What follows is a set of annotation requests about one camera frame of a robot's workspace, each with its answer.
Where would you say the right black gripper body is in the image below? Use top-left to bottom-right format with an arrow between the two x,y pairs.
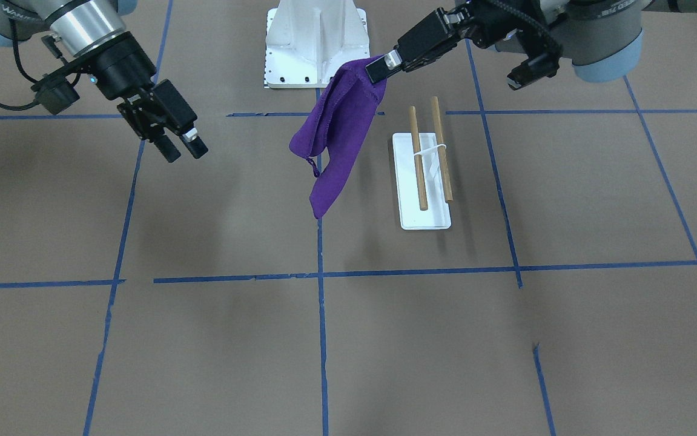
91,33 -> 196,141

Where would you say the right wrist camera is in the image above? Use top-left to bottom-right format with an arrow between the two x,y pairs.
31,74 -> 80,115

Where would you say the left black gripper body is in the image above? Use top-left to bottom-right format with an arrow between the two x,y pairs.
394,8 -> 470,72

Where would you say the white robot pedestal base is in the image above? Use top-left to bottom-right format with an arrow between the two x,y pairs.
263,1 -> 371,88

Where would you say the wooden rack rod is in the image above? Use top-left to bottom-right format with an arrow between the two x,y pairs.
431,96 -> 454,204
408,105 -> 429,211

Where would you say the wooden rack rod outer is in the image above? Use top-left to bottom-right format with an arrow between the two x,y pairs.
431,96 -> 454,204

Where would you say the white towel rack base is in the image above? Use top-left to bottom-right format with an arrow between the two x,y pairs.
392,132 -> 452,231

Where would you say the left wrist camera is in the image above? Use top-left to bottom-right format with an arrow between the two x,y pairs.
507,53 -> 561,90

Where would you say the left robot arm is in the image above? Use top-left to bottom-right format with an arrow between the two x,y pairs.
365,1 -> 697,90

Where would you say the purple towel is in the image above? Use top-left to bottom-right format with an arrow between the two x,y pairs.
288,56 -> 385,220

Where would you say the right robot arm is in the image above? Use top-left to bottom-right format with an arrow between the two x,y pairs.
0,1 -> 208,162

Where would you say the wooden rack rod inner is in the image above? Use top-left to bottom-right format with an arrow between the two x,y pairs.
408,105 -> 429,211

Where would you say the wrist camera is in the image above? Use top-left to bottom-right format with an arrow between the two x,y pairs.
507,53 -> 561,90
31,74 -> 80,115

